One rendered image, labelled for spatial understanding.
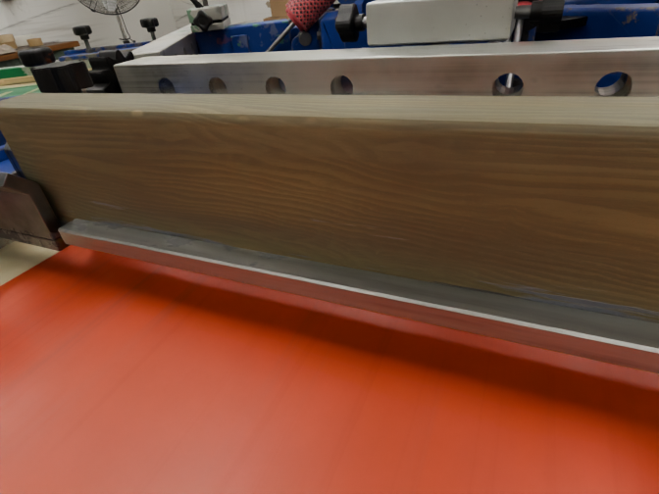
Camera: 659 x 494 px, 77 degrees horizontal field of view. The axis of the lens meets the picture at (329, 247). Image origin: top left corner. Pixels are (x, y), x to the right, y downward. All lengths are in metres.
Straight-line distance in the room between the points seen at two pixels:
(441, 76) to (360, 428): 0.28
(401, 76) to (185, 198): 0.23
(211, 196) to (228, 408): 0.09
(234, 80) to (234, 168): 0.27
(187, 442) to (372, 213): 0.11
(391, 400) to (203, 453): 0.07
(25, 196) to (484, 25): 0.35
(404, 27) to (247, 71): 0.15
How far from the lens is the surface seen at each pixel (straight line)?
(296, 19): 0.81
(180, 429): 0.19
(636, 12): 0.84
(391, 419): 0.17
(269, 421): 0.18
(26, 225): 0.30
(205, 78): 0.47
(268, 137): 0.16
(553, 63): 0.36
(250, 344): 0.21
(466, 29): 0.41
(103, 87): 0.56
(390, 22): 0.42
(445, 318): 0.16
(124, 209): 0.24
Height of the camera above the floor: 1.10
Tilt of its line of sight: 33 degrees down
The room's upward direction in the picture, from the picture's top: 6 degrees counter-clockwise
